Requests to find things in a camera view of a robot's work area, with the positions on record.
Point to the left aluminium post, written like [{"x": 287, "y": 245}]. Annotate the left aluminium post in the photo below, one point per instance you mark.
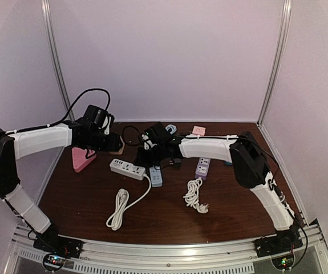
[{"x": 47, "y": 17}]

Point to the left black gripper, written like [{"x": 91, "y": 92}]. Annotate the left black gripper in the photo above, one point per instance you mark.
[{"x": 113, "y": 144}]

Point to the light blue power strip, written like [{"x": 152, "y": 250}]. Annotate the light blue power strip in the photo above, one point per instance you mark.
[{"x": 156, "y": 176}]

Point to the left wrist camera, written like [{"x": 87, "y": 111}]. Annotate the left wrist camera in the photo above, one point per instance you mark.
[{"x": 96, "y": 118}]

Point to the right aluminium post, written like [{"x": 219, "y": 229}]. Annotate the right aluminium post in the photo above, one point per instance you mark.
[{"x": 280, "y": 47}]

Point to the white power strip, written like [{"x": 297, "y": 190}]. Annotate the white power strip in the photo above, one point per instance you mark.
[{"x": 127, "y": 169}]

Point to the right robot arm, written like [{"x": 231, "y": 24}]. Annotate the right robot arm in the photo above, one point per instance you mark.
[{"x": 249, "y": 162}]

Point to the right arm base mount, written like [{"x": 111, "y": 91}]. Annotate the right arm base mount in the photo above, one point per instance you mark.
[{"x": 282, "y": 241}]

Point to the pink cube socket adapter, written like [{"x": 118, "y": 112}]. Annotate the pink cube socket adapter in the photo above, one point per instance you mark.
[{"x": 198, "y": 130}]

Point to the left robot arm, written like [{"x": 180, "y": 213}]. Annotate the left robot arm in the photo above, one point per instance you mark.
[{"x": 19, "y": 145}]

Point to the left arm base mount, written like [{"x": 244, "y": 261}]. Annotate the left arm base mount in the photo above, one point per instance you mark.
[{"x": 51, "y": 242}]

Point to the aluminium front rail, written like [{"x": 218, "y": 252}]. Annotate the aluminium front rail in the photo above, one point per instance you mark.
[{"x": 237, "y": 256}]

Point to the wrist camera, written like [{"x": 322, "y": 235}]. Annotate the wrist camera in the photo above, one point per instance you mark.
[
  {"x": 157, "y": 134},
  {"x": 96, "y": 118}
]

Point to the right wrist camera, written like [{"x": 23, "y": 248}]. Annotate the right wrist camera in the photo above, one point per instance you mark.
[{"x": 157, "y": 134}]

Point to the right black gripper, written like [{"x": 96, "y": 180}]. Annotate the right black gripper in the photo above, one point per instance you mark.
[{"x": 141, "y": 160}]

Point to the pink triangular power strip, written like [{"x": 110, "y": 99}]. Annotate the pink triangular power strip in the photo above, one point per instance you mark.
[{"x": 81, "y": 158}]

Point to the black plug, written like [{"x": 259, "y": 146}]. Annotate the black plug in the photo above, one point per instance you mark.
[{"x": 175, "y": 162}]

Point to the aluminium post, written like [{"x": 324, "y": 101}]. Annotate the aluminium post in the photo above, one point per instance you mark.
[
  {"x": 280, "y": 47},
  {"x": 47, "y": 17}
]

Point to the purple power strip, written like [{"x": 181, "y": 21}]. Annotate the purple power strip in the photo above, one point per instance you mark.
[{"x": 202, "y": 168}]

